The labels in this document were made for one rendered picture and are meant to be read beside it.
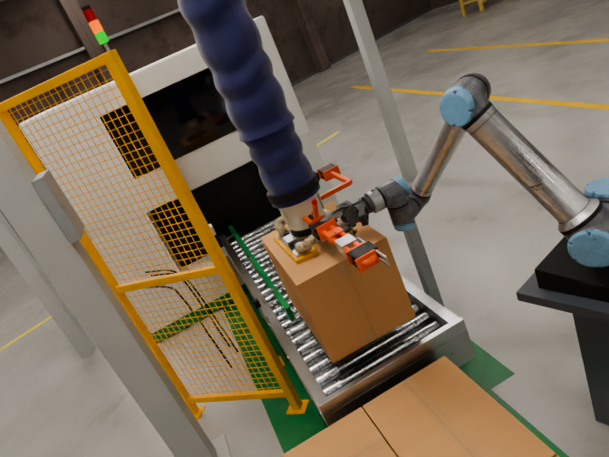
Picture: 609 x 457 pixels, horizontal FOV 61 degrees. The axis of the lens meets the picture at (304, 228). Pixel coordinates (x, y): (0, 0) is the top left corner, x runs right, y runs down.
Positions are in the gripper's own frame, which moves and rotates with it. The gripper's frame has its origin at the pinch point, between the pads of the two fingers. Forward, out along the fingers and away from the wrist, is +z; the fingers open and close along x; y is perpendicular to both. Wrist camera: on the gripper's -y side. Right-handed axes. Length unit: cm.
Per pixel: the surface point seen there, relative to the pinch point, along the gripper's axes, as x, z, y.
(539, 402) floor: -121, -57, -17
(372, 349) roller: -67, 0, 9
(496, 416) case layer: -67, -16, -55
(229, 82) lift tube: 61, 8, 19
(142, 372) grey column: -46, 99, 55
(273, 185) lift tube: 18.5, 8.6, 20.8
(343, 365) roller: -67, 15, 9
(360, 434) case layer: -67, 26, -30
